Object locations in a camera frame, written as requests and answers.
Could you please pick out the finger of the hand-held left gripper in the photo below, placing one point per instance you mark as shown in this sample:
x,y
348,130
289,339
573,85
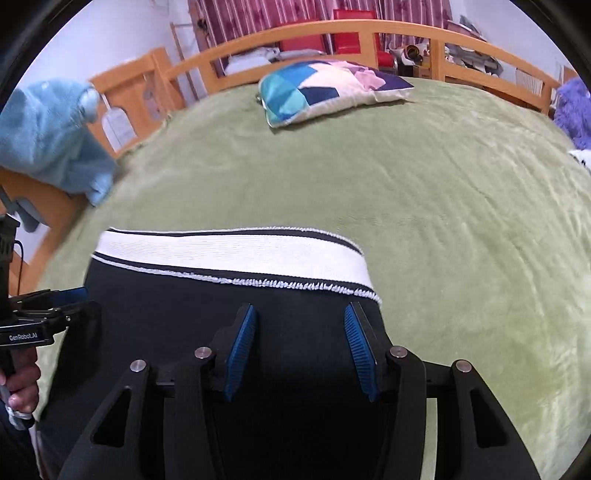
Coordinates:
x,y
85,318
69,296

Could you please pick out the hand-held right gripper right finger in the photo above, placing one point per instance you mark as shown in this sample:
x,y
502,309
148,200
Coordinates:
x,y
361,355

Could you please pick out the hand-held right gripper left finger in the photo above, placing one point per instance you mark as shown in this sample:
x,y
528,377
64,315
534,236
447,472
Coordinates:
x,y
240,355

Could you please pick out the black pants with white stripe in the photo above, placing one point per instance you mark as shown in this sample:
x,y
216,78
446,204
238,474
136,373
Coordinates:
x,y
184,304

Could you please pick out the person's left hand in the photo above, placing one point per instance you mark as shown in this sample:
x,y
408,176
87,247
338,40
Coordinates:
x,y
21,390

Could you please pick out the grey padded object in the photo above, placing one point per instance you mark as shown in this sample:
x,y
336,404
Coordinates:
x,y
25,210

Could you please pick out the light blue plush cloth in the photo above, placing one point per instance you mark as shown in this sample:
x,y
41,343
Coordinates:
x,y
51,134

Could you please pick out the green fleece blanket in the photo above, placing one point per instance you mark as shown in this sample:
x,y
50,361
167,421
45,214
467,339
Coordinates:
x,y
415,184

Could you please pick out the geometric patterned pillow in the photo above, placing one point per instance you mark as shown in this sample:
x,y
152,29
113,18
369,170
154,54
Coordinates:
x,y
318,87

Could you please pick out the white dotted cloth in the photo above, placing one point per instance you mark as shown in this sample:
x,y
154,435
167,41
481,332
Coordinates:
x,y
582,159

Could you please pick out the red chair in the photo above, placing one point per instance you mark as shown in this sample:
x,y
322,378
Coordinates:
x,y
353,37
302,44

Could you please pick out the purple plush toy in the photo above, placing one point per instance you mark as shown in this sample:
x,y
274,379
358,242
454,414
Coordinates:
x,y
575,110

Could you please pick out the striped maroon curtain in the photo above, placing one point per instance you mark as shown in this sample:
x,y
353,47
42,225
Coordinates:
x,y
258,18

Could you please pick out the wooden bed frame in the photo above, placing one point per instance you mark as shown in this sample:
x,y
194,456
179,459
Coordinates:
x,y
300,32

